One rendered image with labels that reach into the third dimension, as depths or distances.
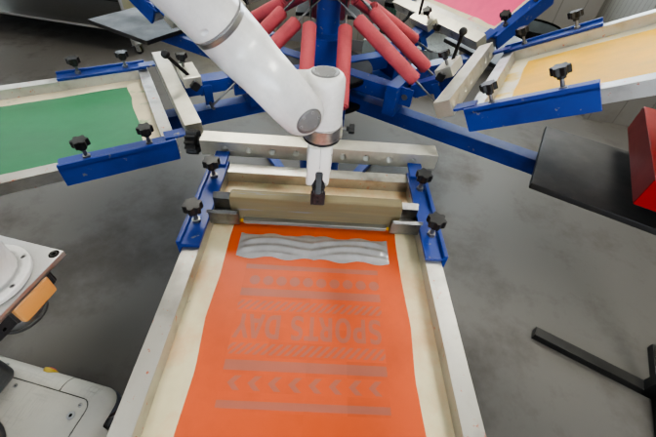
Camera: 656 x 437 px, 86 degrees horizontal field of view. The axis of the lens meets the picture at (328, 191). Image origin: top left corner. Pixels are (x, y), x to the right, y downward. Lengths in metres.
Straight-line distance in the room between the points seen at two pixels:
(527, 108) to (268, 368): 0.84
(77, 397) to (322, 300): 1.03
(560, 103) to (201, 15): 0.82
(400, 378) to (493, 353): 1.27
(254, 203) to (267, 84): 0.39
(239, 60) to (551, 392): 1.87
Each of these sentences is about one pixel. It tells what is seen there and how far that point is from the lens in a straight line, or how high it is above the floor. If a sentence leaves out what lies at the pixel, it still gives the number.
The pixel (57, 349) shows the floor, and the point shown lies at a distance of 2.07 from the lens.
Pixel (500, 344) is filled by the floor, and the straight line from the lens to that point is 2.02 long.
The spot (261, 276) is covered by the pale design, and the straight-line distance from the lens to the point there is 0.82.
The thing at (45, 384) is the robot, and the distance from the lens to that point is 1.67.
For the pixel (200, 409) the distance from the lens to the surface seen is 0.73.
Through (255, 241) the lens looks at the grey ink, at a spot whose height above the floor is 0.96.
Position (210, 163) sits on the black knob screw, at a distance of 0.94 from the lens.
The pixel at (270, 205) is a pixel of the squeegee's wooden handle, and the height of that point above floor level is 1.04.
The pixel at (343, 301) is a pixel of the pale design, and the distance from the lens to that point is 0.79.
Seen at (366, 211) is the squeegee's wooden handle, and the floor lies 1.04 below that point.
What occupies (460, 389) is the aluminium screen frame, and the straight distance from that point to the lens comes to 0.73.
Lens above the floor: 1.64
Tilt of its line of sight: 43 degrees down
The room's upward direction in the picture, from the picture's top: 5 degrees clockwise
